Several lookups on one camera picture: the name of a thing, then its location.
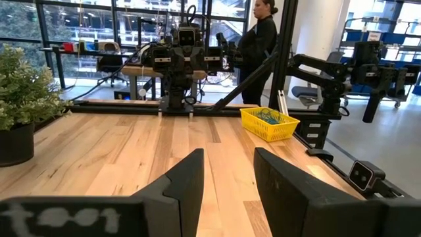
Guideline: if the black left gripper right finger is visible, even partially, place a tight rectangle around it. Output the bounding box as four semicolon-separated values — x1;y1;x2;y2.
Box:
253;147;388;237

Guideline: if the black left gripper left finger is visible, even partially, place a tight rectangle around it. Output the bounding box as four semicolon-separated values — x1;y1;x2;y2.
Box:
131;147;205;237

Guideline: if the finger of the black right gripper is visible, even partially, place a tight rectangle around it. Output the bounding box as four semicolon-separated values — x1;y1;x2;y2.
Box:
170;61;186;82
192;61;207;82

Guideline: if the yellow plastic mesh bin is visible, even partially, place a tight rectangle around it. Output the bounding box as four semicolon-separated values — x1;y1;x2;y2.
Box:
239;107;301;143

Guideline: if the teal rubber band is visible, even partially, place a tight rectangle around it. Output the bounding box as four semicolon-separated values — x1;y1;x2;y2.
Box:
259;110;284;126
255;108;279;125

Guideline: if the blue storage bin rack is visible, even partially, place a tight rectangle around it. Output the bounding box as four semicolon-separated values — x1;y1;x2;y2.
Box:
340;18;421;96

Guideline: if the wooden background table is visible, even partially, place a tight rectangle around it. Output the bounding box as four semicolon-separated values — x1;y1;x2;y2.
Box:
120;65;208;101

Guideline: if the person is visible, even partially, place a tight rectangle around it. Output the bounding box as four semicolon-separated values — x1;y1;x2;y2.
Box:
237;0;280;107

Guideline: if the black table clamp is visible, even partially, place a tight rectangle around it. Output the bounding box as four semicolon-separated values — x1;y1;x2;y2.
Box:
306;147;335;163

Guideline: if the black office chair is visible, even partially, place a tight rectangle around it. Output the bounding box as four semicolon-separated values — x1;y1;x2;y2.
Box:
96;41;128;87

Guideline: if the black labelled drawer unit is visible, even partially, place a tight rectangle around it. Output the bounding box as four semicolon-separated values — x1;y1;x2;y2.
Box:
295;118;334;149

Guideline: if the grey office chair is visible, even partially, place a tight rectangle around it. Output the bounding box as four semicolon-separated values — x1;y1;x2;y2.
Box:
291;51;345;110

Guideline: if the white pillar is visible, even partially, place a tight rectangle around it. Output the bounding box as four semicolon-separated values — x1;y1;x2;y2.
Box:
289;0;351;99

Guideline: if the green plant in black pot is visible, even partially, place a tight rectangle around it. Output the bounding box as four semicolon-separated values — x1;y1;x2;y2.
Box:
0;44;74;168

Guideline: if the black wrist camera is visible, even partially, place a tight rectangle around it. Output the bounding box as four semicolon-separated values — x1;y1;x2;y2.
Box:
177;26;198;47

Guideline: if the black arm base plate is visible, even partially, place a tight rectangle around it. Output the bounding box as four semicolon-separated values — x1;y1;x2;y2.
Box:
158;104;195;117

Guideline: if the black aluminium rig frame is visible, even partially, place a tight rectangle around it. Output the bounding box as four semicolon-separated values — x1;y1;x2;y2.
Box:
67;0;345;120

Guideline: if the black table-level camera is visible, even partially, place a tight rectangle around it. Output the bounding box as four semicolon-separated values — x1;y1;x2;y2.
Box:
347;160;386;192

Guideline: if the white metal bracket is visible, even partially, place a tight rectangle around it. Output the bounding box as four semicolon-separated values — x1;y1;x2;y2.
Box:
277;89;291;117

